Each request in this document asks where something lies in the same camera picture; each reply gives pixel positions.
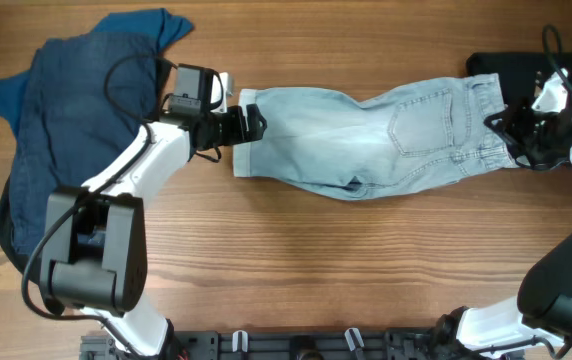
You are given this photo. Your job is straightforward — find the light blue denim shorts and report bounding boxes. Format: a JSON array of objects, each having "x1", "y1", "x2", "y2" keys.
[{"x1": 233, "y1": 74, "x2": 516, "y2": 201}]

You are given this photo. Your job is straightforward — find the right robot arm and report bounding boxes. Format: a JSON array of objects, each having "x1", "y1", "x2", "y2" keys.
[{"x1": 426, "y1": 131, "x2": 572, "y2": 359}]

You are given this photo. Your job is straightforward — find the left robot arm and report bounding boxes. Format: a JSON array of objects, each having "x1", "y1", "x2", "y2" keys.
[{"x1": 21, "y1": 64, "x2": 267, "y2": 359}]

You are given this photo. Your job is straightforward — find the black folded garment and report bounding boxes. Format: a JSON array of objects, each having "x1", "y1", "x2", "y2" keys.
[{"x1": 465, "y1": 52, "x2": 554, "y2": 105}]

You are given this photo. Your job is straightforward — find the blue t-shirt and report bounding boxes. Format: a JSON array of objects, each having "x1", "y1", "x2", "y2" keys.
[{"x1": 0, "y1": 8, "x2": 195, "y2": 136}]

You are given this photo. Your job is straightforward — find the dark blue denim garment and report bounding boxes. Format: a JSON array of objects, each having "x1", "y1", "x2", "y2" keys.
[{"x1": 8, "y1": 32, "x2": 158, "y2": 255}]

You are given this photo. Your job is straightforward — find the left black cable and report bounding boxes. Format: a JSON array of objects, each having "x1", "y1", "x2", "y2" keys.
[{"x1": 20, "y1": 53, "x2": 180, "y2": 359}]

